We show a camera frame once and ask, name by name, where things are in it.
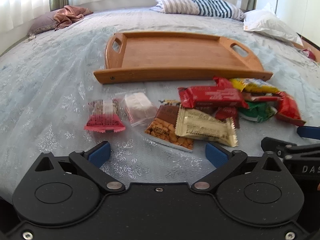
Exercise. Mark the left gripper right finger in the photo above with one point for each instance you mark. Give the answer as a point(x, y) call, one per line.
point(225, 163)

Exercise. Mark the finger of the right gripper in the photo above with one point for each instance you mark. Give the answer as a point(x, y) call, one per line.
point(310, 132)
point(283, 148)

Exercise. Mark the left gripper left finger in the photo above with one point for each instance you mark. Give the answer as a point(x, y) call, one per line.
point(89, 162)

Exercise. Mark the large red peanut bag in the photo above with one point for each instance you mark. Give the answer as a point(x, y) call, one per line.
point(287, 110)

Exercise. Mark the green snack packet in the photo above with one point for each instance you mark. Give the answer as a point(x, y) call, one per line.
point(257, 112)

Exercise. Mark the clear red-bottom snack packet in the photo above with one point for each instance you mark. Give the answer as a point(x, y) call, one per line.
point(104, 117)

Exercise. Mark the gold foil snack packet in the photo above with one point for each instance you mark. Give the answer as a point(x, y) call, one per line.
point(195, 124)

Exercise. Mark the thin red sausage stick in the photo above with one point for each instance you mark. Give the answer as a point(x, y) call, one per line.
point(251, 97)

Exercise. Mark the brown peanut snack packet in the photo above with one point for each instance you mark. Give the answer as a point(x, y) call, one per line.
point(163, 126)

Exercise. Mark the clear white candy packet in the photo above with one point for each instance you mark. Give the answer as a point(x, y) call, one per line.
point(139, 109)

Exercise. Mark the long red wafer bar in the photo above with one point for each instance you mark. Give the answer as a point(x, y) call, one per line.
point(211, 96)

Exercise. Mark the yellow snack packet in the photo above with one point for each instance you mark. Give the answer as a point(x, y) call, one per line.
point(253, 86)

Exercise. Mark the small red biscuit packet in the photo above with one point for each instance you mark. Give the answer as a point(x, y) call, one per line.
point(222, 84)

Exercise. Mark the red item beside bed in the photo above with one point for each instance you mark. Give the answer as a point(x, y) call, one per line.
point(309, 54)

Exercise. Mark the white pillow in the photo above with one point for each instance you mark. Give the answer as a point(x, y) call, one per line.
point(265, 22)

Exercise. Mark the wooden serving tray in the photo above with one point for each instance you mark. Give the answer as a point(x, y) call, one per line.
point(167, 56)

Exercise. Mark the purple pillow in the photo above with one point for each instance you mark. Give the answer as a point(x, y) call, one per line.
point(43, 23)

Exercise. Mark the pink crumpled cloth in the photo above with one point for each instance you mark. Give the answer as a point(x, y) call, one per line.
point(68, 15)

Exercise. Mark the striped pillow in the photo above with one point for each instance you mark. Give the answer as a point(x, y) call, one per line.
point(208, 8)

